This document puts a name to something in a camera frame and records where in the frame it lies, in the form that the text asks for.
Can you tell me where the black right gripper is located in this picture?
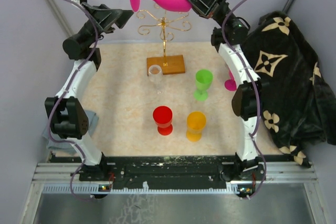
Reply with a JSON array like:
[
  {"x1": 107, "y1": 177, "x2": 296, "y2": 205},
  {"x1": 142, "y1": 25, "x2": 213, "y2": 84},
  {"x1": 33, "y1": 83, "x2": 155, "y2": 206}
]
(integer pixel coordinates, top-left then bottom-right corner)
[{"x1": 182, "y1": 0, "x2": 235, "y2": 29}]

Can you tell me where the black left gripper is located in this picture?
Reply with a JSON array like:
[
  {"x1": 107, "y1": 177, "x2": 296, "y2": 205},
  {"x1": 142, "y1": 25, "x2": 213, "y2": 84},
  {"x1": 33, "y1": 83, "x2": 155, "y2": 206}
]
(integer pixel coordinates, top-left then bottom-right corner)
[{"x1": 79, "y1": 2, "x2": 134, "y2": 47}]

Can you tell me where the gold wire wine glass rack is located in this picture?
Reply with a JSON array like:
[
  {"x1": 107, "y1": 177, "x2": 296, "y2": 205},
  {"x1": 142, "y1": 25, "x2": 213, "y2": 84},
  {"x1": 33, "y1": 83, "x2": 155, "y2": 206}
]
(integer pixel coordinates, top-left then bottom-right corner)
[{"x1": 136, "y1": 9, "x2": 192, "y2": 75}]

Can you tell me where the red plastic wine glass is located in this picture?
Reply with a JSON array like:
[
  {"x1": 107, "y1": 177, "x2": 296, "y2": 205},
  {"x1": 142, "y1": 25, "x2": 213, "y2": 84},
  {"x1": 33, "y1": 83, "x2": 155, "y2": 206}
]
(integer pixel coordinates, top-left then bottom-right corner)
[{"x1": 153, "y1": 105, "x2": 173, "y2": 136}]

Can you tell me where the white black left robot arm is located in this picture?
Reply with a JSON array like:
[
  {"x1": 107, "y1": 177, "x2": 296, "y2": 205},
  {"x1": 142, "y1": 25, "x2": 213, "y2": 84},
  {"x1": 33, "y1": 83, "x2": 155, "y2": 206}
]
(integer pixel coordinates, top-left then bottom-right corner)
[{"x1": 45, "y1": 2, "x2": 134, "y2": 180}]

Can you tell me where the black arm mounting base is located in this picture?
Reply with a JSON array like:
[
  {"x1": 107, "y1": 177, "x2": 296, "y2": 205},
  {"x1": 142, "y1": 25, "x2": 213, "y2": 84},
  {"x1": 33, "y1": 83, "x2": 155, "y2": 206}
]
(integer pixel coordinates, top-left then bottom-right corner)
[{"x1": 51, "y1": 155, "x2": 267, "y2": 198}]

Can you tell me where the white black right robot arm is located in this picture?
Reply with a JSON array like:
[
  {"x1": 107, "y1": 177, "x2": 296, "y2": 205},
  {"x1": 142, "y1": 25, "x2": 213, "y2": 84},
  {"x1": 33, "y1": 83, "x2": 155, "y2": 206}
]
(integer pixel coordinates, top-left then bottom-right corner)
[{"x1": 187, "y1": 0, "x2": 261, "y2": 180}]

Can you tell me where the clear wine glass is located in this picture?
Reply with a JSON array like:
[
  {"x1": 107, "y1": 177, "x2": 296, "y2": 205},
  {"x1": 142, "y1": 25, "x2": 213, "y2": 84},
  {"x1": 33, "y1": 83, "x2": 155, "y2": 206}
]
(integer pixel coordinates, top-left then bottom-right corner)
[{"x1": 148, "y1": 65, "x2": 163, "y2": 94}]

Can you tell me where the green plastic wine glass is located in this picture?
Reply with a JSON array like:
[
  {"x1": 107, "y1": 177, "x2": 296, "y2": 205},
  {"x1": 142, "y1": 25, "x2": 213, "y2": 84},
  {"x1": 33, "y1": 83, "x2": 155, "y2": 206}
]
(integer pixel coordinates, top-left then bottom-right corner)
[{"x1": 194, "y1": 69, "x2": 213, "y2": 101}]

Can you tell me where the orange plastic wine glass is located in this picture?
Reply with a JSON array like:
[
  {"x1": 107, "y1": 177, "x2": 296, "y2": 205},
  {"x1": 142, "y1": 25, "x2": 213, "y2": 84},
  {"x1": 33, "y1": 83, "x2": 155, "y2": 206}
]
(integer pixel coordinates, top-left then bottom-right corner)
[{"x1": 186, "y1": 111, "x2": 206, "y2": 142}]

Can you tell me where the grey blue cloth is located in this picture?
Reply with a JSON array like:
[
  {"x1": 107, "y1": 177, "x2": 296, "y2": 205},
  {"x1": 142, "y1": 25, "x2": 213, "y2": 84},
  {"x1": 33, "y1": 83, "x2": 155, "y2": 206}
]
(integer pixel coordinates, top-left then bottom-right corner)
[{"x1": 42, "y1": 110, "x2": 99, "y2": 155}]

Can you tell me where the black floral blanket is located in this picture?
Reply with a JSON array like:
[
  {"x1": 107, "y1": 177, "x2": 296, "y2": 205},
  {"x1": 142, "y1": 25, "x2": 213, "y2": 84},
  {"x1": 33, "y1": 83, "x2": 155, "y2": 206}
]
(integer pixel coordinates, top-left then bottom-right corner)
[{"x1": 242, "y1": 11, "x2": 335, "y2": 168}]

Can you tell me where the aluminium frame rail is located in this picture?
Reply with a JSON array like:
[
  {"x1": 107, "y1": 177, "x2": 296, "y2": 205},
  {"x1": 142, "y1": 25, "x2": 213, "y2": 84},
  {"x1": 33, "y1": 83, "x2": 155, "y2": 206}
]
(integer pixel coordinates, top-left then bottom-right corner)
[{"x1": 21, "y1": 156, "x2": 326, "y2": 223}]

